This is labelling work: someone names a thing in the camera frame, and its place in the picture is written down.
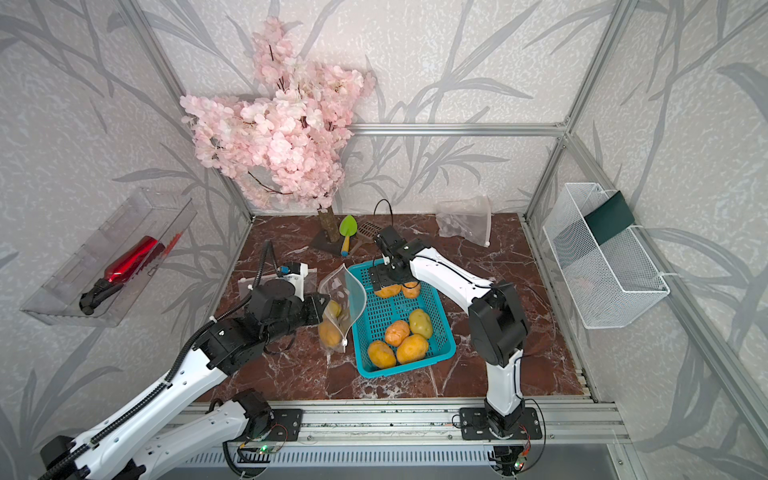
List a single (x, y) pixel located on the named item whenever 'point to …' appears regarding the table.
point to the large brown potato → (412, 349)
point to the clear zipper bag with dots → (245, 285)
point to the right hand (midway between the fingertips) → (388, 275)
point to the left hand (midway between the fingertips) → (333, 299)
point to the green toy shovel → (347, 227)
